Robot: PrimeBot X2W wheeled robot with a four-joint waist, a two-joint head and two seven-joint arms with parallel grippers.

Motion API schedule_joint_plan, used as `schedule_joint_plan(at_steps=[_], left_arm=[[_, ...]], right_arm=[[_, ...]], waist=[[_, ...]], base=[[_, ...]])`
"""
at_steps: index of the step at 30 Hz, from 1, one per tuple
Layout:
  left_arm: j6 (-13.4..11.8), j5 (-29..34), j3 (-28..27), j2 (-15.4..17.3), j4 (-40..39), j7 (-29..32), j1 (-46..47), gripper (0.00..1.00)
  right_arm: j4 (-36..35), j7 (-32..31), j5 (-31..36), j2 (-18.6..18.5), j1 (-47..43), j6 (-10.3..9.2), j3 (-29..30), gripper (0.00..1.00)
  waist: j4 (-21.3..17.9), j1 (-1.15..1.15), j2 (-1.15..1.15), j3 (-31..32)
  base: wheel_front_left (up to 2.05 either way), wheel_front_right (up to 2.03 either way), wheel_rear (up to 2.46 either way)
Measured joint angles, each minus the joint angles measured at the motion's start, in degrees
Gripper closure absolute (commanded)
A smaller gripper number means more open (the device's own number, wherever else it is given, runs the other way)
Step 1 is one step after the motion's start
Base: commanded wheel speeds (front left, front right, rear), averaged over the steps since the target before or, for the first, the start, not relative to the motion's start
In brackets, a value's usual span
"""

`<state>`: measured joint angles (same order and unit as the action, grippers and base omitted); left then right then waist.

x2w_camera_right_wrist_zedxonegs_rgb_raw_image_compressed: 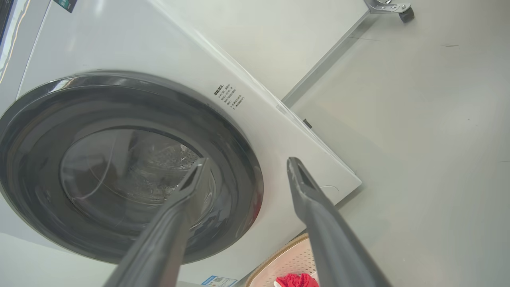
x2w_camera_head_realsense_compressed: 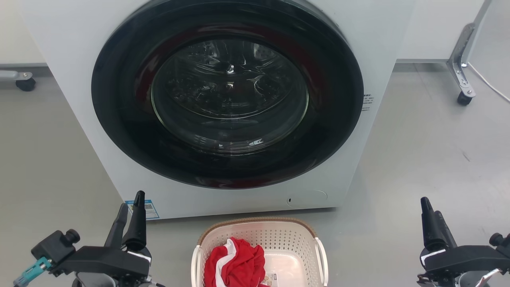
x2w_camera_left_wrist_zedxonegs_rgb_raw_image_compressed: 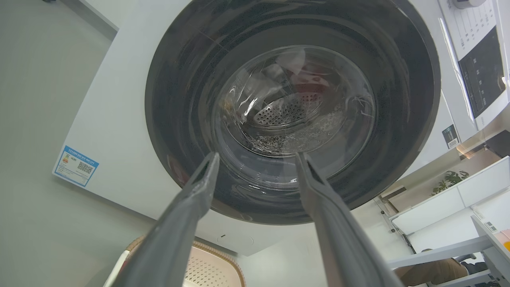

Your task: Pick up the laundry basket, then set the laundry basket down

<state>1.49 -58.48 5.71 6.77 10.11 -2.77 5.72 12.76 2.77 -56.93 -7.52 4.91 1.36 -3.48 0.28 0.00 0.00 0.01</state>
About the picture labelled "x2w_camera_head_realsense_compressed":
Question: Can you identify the grey frame foot with caster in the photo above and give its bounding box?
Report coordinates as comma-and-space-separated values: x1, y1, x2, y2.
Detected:
0, 70, 37, 92

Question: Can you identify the red and white garment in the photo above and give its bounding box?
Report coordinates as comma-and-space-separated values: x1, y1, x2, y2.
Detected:
204, 237, 272, 287

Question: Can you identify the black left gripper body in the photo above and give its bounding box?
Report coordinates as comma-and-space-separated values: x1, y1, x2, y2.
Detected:
51, 244, 153, 278

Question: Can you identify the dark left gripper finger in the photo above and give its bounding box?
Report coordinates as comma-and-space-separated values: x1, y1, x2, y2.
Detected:
122, 191, 147, 252
104, 203, 129, 248

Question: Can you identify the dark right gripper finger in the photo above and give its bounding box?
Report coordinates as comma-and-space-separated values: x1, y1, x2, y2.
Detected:
434, 211, 458, 249
420, 197, 447, 252

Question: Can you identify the white perforated laundry basket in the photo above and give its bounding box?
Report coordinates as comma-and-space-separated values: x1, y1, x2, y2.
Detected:
190, 217, 330, 287

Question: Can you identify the teal cable connector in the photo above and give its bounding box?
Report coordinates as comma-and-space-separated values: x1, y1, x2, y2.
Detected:
13, 257, 53, 287

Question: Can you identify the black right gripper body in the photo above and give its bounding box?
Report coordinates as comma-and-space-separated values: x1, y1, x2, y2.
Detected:
420, 244, 510, 276

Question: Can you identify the round black glass washer door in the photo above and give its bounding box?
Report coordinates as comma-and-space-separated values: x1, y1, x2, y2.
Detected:
91, 0, 364, 190

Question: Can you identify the blue energy label sticker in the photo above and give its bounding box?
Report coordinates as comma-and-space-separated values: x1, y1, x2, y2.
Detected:
124, 199, 160, 220

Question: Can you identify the white floor cable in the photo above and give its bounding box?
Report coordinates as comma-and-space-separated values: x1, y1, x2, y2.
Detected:
468, 62, 510, 104

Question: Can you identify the white front-load washing machine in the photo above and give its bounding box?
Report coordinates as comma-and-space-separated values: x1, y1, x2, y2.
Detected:
20, 0, 417, 220

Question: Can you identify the silver frame leg with caster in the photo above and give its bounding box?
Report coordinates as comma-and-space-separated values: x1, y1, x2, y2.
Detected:
446, 0, 493, 106

